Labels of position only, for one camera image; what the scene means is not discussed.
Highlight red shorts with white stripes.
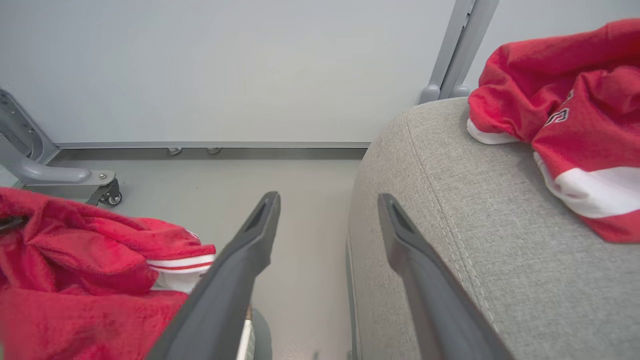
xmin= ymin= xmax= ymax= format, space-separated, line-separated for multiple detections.
xmin=0 ymin=186 xmax=217 ymax=360

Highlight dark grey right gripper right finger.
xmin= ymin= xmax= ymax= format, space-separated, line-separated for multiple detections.
xmin=377 ymin=193 xmax=516 ymax=360

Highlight beige fabric sofa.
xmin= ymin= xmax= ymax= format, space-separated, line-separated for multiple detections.
xmin=346 ymin=97 xmax=640 ymax=360

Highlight grey partition foot with caster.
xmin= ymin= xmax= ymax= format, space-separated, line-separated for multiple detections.
xmin=0 ymin=89 xmax=123 ymax=207

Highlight red jersey with white band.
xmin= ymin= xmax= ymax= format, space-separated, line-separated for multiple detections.
xmin=466 ymin=18 xmax=640 ymax=244

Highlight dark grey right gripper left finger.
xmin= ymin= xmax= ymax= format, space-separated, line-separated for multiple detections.
xmin=146 ymin=191 xmax=282 ymax=360

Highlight grey partition post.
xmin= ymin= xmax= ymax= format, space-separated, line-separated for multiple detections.
xmin=418 ymin=0 xmax=501 ymax=105

